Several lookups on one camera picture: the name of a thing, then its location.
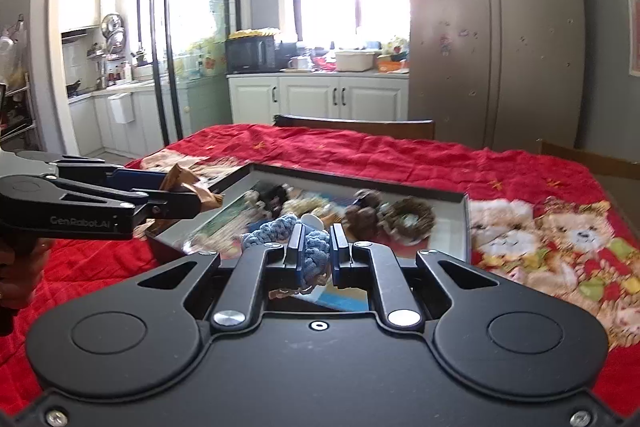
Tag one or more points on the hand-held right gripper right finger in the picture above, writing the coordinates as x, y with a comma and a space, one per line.
339, 259

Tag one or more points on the person's left hand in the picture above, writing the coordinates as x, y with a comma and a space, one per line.
20, 272

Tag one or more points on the metal pot lids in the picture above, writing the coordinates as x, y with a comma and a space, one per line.
114, 34

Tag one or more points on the white mug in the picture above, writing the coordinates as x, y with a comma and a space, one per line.
299, 63

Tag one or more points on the brown scrunchie with white cat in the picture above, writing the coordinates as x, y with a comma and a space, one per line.
417, 214

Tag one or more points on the brown pyramid packet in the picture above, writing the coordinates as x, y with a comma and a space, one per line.
192, 184

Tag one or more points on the shallow black cardboard box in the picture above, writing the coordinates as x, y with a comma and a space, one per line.
450, 217

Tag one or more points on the white plastic tub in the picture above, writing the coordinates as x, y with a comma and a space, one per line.
356, 61

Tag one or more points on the black and white scrunchie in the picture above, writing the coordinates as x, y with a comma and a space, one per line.
267, 199

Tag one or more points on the red printed blanket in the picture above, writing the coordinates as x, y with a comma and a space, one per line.
350, 157

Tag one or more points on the white kitchen cabinet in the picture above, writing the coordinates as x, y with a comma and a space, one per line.
310, 99

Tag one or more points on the cream crochet scrunchie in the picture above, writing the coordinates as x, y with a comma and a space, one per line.
312, 208

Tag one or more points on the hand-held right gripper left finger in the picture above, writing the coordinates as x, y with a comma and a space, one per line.
296, 257

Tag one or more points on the brown plush teddy bear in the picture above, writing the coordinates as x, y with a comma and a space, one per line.
362, 214

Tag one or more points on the blue crochet scrunchie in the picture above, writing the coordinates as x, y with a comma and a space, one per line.
272, 232

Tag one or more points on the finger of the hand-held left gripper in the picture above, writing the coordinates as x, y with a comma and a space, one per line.
172, 206
137, 179

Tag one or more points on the orange basket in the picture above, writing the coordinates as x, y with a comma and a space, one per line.
392, 66

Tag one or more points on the metal storage rack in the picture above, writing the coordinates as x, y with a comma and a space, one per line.
17, 107

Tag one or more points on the black microwave oven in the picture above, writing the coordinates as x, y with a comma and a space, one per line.
250, 56

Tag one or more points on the black-framed sliding glass door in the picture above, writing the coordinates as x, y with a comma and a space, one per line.
162, 57

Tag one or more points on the white hanging waste bin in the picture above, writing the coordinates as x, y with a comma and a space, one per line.
122, 108

